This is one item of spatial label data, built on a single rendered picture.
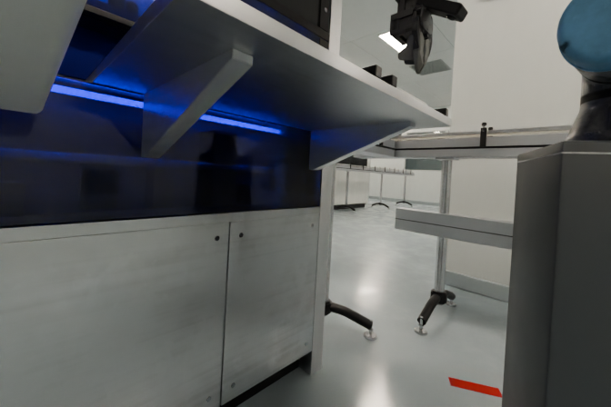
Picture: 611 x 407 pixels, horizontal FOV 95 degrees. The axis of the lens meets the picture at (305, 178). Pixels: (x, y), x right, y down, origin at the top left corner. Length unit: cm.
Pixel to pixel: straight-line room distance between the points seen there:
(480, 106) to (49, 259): 219
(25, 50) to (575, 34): 63
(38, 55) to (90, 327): 56
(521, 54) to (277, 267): 193
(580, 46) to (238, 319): 89
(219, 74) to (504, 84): 201
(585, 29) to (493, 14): 184
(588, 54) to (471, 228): 110
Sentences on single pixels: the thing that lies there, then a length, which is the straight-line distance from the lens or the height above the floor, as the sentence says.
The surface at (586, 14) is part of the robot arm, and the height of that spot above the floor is 96.
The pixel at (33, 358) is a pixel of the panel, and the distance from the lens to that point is 73.
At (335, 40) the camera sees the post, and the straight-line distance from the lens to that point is 112.
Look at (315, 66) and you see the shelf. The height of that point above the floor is 86.
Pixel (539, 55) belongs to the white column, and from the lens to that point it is 226.
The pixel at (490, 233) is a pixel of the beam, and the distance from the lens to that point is 157.
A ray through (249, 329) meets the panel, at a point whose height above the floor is 27.
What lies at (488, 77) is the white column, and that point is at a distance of 227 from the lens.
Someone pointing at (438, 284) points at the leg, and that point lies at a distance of 170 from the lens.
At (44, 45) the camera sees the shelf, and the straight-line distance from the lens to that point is 22.
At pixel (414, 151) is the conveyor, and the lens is 164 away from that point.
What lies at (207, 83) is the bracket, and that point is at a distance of 42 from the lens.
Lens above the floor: 71
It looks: 1 degrees down
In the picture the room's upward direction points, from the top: 3 degrees clockwise
